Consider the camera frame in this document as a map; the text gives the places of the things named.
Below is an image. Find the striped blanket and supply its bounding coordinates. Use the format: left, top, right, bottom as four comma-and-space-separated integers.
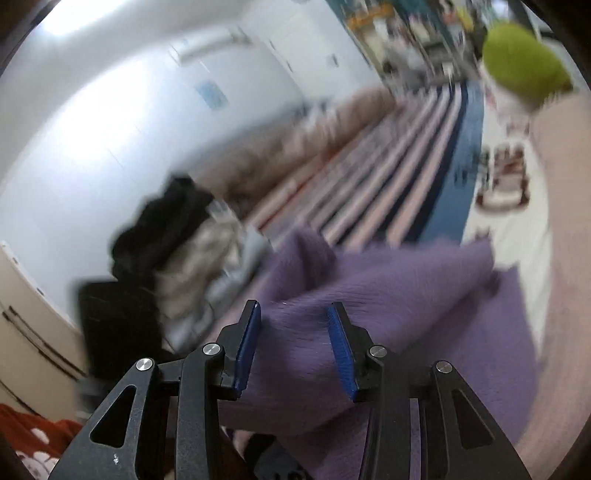
245, 80, 485, 252

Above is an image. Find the cream garment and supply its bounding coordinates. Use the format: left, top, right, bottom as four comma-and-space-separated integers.
154, 203, 273, 342

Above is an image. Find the black clothes pile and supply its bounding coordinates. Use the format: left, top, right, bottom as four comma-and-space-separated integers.
111, 173, 215, 282

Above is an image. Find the white printed bed sheet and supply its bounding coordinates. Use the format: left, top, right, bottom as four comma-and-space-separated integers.
462, 78, 555, 342

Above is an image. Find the red printed cloth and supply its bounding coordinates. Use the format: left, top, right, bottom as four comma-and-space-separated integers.
0, 402, 84, 480

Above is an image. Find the pink and grey duvet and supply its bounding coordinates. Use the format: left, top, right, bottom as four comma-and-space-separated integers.
194, 85, 398, 217

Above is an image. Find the green plush toy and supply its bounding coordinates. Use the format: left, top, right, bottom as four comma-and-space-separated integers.
482, 24, 573, 112

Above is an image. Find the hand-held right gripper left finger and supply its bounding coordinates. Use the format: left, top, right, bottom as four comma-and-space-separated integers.
47, 299, 262, 480

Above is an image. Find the purple knit cardigan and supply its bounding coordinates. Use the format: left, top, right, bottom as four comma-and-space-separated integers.
203, 228, 543, 480

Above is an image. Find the cream cabinet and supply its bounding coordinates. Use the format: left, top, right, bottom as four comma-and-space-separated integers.
0, 240, 88, 423

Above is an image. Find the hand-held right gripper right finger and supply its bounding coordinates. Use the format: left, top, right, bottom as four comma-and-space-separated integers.
327, 302, 532, 480

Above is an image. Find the pink striped pillow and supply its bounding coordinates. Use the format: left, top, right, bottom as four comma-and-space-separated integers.
512, 95, 591, 472

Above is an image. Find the white air conditioner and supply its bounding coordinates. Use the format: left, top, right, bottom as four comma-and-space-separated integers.
168, 25, 254, 63

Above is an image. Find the white door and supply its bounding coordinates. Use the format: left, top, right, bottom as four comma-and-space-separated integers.
259, 14, 384, 100

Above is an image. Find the blue wall poster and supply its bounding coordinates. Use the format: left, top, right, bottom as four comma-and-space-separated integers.
194, 79, 228, 110

